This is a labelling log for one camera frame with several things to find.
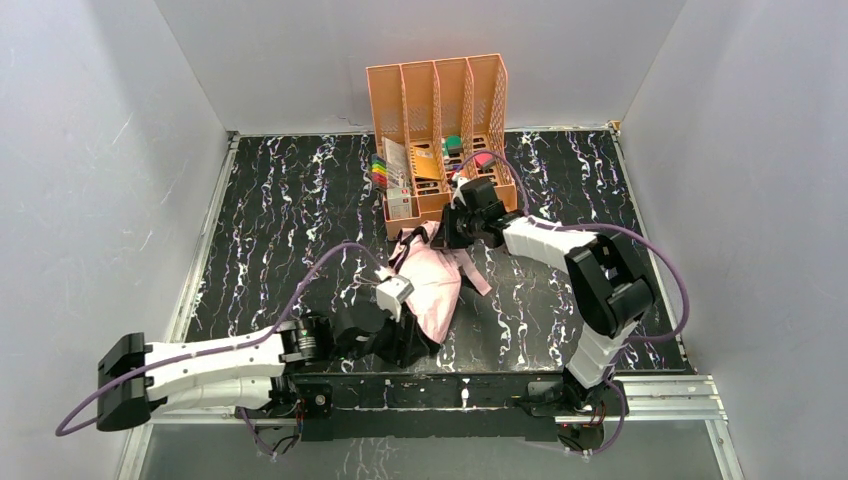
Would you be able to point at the green white eraser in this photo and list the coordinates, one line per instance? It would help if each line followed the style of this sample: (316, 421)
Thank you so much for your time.
(452, 145)

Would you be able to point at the white red box in organizer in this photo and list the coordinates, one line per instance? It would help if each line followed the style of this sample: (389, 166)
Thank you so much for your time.
(399, 203)

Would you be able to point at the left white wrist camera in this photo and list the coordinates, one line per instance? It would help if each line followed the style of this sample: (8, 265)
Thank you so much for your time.
(392, 293)

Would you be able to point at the orange plastic desk organizer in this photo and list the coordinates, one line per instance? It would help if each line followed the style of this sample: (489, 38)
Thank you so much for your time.
(420, 103)

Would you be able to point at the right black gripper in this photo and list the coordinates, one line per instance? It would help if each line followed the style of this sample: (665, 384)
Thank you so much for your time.
(449, 227)

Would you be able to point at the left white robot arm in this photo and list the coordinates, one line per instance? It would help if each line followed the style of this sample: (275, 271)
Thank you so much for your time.
(140, 378)

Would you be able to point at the pink grey eraser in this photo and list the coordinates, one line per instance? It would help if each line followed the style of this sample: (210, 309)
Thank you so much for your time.
(483, 160)

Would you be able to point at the yellow spiral notebook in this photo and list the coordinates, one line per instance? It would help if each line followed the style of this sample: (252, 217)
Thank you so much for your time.
(424, 165)

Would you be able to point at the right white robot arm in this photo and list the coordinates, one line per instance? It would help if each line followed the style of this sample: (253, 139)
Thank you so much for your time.
(611, 287)

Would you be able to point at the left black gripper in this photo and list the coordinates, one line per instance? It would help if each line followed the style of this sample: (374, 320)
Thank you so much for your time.
(407, 335)

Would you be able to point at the black pink folding umbrella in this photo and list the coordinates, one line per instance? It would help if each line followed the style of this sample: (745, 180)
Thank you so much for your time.
(436, 277)

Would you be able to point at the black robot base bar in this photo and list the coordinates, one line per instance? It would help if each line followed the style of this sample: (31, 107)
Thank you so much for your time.
(445, 405)

